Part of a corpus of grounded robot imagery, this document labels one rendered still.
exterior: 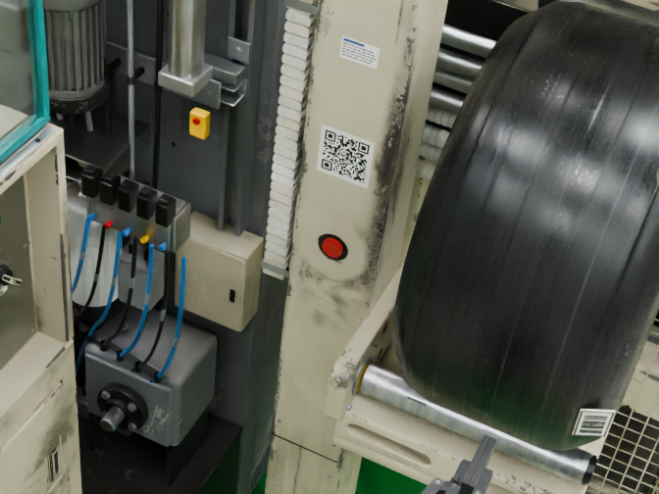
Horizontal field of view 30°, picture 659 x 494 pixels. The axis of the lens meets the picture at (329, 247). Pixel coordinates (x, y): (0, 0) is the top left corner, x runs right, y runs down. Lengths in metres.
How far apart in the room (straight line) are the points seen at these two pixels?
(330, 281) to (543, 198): 0.47
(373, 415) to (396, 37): 0.56
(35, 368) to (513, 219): 0.73
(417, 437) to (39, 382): 0.53
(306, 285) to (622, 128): 0.58
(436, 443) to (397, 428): 0.06
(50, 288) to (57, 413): 0.21
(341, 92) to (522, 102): 0.26
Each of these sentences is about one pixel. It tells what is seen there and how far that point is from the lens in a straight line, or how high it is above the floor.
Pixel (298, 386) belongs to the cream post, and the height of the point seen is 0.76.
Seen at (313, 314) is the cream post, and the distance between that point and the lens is 1.80.
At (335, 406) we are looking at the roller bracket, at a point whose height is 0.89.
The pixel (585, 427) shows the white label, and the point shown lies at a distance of 1.49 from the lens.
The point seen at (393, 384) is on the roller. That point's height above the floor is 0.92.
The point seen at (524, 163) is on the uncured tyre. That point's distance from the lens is 1.38.
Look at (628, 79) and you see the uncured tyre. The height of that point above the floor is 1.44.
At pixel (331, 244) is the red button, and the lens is 1.69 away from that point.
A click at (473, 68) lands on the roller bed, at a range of 1.94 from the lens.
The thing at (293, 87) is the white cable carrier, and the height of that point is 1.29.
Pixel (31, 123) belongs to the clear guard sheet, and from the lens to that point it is 1.53.
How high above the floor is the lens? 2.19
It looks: 42 degrees down
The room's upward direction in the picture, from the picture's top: 8 degrees clockwise
